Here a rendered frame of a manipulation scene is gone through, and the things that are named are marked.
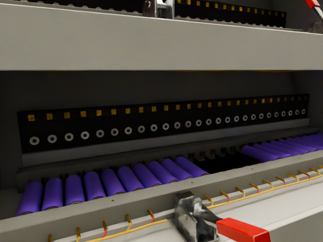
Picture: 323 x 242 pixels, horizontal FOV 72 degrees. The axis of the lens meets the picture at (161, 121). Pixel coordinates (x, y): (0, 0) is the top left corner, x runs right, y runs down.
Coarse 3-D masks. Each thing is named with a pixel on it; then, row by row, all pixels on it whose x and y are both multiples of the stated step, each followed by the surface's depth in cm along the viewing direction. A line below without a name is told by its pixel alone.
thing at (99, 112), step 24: (264, 96) 44; (288, 96) 46; (24, 120) 28; (48, 120) 29; (72, 120) 30; (96, 120) 31; (120, 120) 33; (144, 120) 34; (168, 120) 36; (192, 120) 38; (240, 120) 42; (264, 120) 44; (24, 144) 28; (48, 144) 29; (72, 144) 30
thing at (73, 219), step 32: (288, 160) 29; (320, 160) 30; (128, 192) 21; (160, 192) 21; (192, 192) 22; (224, 192) 24; (0, 224) 17; (32, 224) 17; (64, 224) 18; (96, 224) 19
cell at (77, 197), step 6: (66, 180) 26; (72, 180) 25; (78, 180) 25; (66, 186) 24; (72, 186) 24; (78, 186) 24; (66, 192) 23; (72, 192) 22; (78, 192) 22; (66, 198) 22; (72, 198) 21; (78, 198) 21; (84, 198) 22; (66, 204) 21
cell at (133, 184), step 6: (120, 168) 29; (126, 168) 28; (120, 174) 27; (126, 174) 26; (132, 174) 26; (120, 180) 27; (126, 180) 25; (132, 180) 25; (138, 180) 25; (126, 186) 25; (132, 186) 24; (138, 186) 23
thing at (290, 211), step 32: (224, 128) 40; (256, 128) 43; (32, 160) 28; (64, 160) 30; (0, 192) 27; (288, 192) 26; (320, 192) 26; (160, 224) 20; (256, 224) 20; (288, 224) 20; (320, 224) 22
